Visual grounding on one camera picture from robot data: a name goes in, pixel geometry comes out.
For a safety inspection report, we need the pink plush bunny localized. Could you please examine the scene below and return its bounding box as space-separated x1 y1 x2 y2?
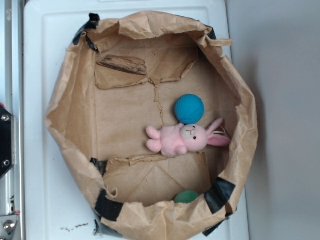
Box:
145 118 231 158

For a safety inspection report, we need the green ball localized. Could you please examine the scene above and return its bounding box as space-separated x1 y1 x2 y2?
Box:
173 190 200 204

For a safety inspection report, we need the blue textured ball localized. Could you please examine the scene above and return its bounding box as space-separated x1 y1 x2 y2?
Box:
174 94 205 125

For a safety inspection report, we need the metal frame rail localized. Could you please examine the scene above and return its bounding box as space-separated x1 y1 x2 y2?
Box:
0 0 26 240

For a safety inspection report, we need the black mounting plate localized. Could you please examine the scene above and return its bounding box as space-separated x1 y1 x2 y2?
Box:
0 104 13 179

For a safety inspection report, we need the white plastic tray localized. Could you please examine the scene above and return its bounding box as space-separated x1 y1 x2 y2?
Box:
22 0 253 240

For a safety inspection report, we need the brown paper bag bin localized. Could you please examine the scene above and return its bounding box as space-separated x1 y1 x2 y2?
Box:
45 11 258 240

